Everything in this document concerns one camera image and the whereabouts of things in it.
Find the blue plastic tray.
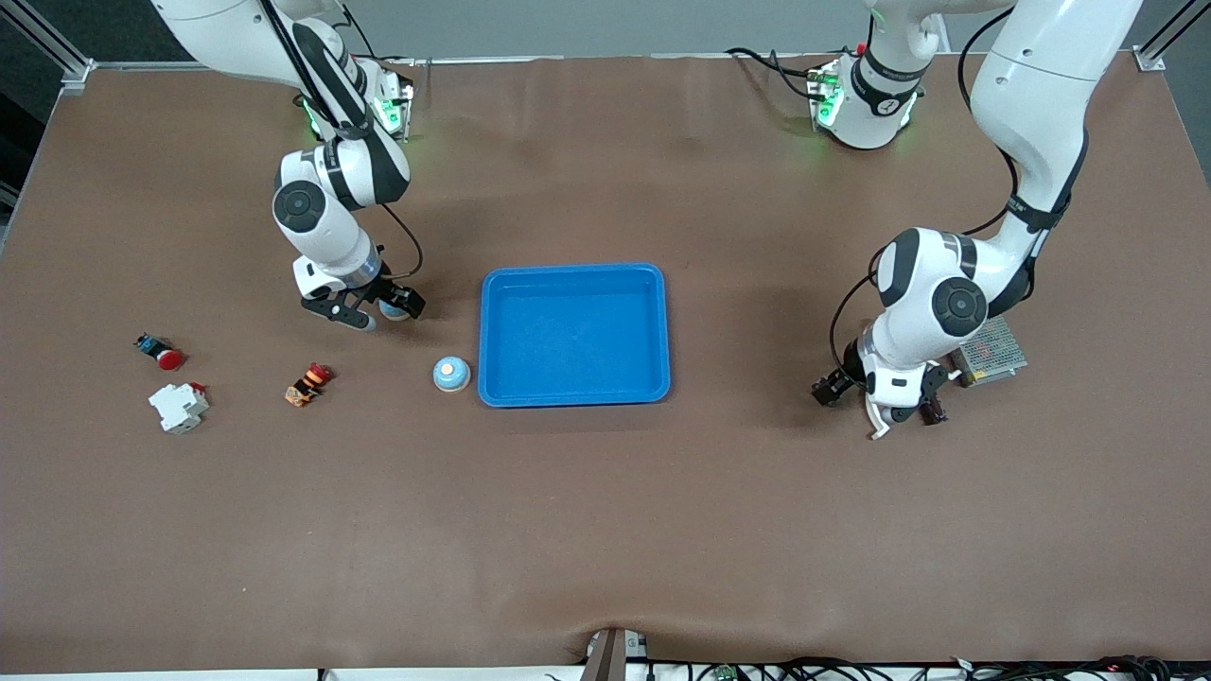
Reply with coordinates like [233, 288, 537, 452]
[478, 263, 672, 409]

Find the metal mesh power supply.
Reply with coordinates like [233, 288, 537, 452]
[949, 316, 1028, 388]

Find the orange emergency stop button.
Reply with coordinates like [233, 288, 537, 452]
[284, 362, 335, 409]

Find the white circuit breaker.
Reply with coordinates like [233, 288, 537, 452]
[148, 381, 211, 435]

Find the brown table mat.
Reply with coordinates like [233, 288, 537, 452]
[0, 52, 1211, 674]

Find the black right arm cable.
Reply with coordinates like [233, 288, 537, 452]
[260, 0, 424, 281]

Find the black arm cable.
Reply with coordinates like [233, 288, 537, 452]
[830, 8, 1021, 381]
[260, 0, 424, 281]

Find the red push button switch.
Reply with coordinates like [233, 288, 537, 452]
[134, 333, 186, 372]

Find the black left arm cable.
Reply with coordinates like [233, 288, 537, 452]
[830, 8, 1021, 381]

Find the black base cable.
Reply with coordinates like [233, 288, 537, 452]
[727, 45, 824, 100]

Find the aluminium frame profile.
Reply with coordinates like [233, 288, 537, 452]
[0, 0, 97, 97]
[1133, 0, 1211, 73]

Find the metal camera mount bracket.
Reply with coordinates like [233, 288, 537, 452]
[579, 626, 651, 681]

